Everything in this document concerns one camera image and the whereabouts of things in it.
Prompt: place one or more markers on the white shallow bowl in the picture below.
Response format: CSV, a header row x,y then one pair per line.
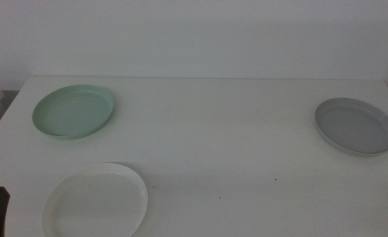
x,y
97,204

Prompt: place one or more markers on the pale green shallow bowl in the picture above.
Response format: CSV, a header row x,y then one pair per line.
x,y
72,112

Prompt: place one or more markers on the grey shallow bowl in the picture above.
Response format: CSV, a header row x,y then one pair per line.
x,y
356,126

